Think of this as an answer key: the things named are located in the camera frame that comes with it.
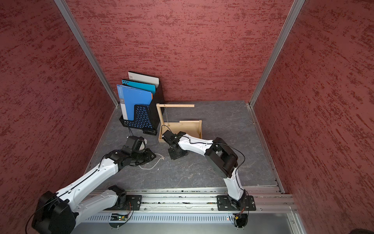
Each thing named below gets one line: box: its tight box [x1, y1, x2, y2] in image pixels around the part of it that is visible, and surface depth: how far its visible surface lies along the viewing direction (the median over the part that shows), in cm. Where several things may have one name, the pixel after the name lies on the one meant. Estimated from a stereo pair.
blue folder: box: [116, 84, 153, 121], surface depth 91 cm
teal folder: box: [121, 79, 157, 95], surface depth 94 cm
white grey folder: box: [127, 71, 160, 88], surface depth 101 cm
